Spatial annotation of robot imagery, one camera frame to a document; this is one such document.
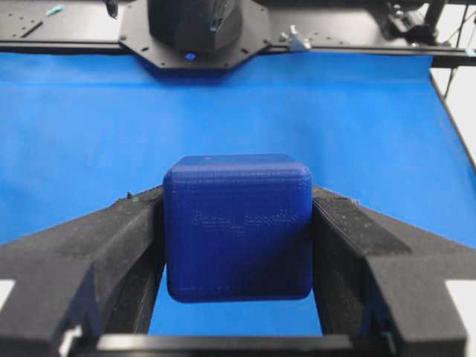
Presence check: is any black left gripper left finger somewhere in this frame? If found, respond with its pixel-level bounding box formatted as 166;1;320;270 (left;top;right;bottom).
1;187;164;346

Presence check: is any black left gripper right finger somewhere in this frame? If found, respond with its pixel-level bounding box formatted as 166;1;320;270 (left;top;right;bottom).
311;187;475;346

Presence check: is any blue block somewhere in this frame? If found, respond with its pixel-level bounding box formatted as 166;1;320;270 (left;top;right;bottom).
162;154;312;303

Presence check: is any blue table cloth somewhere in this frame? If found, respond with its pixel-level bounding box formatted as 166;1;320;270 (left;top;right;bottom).
0;51;476;336

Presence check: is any black aluminium frame rail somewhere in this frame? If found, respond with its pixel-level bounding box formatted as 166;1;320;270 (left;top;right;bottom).
0;0;476;68

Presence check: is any black camera stand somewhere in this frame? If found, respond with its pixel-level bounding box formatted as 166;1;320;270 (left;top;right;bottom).
379;0;447;42

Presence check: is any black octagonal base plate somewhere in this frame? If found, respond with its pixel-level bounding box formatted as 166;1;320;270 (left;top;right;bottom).
119;1;271;70

